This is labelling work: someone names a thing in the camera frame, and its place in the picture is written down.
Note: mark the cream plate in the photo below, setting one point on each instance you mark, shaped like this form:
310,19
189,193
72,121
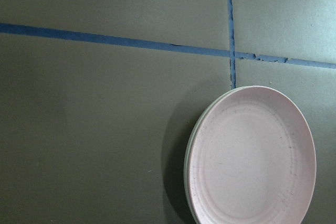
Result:
188,153

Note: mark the pink plate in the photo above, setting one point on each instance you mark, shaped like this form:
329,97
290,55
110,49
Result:
253,160

